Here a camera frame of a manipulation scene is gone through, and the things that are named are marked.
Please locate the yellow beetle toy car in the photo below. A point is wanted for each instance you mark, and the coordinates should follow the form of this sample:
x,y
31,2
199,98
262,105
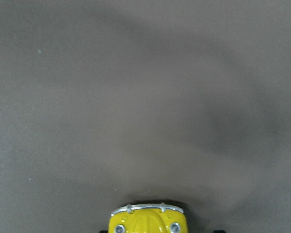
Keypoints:
x,y
148,218

